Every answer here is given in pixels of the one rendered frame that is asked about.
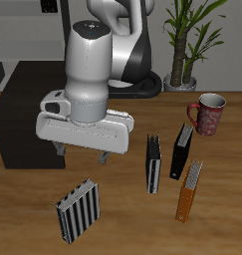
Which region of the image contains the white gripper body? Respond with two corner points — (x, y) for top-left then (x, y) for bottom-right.
(35, 109), (135, 155)

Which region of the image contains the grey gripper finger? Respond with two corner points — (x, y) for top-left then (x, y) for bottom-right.
(52, 140), (68, 157)
(98, 150), (113, 165)

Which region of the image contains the thin black white striped book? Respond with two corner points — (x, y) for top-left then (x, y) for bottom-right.
(145, 132), (162, 195)

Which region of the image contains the thick black white striped book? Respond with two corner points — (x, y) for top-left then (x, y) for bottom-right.
(55, 177), (102, 245)

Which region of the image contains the orange book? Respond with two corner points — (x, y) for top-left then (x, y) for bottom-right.
(174, 159), (204, 224)

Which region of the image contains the red patterned mug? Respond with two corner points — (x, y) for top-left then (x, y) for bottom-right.
(186, 93), (227, 136)

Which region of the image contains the green pot plant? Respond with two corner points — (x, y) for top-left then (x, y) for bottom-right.
(162, 0), (228, 94)

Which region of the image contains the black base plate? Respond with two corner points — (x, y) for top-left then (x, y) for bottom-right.
(107, 70), (163, 100)

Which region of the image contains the small black wall object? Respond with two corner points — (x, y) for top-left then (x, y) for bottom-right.
(40, 0), (59, 14)

